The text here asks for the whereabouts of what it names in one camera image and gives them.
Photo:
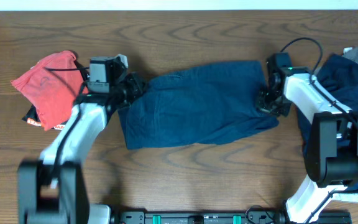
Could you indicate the pile of navy clothes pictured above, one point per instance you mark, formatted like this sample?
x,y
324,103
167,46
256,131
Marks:
x,y
339,76

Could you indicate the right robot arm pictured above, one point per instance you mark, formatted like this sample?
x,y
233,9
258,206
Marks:
x,y
331,157

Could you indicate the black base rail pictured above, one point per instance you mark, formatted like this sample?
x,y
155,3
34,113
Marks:
x,y
253,215

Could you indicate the black Maxxis printed garment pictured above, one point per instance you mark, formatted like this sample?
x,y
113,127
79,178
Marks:
x,y
31,116

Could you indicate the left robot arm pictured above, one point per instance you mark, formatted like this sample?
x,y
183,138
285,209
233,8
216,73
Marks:
x,y
52,188

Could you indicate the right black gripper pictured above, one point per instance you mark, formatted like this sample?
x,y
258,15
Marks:
x,y
283,111

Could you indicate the red folded t-shirt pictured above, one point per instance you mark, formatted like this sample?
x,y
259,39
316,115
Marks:
x,y
51,85

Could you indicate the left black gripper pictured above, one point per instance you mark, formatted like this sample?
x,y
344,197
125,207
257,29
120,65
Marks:
x,y
136,86

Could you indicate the navy blue denim shorts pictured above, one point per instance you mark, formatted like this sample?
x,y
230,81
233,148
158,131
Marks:
x,y
209,104

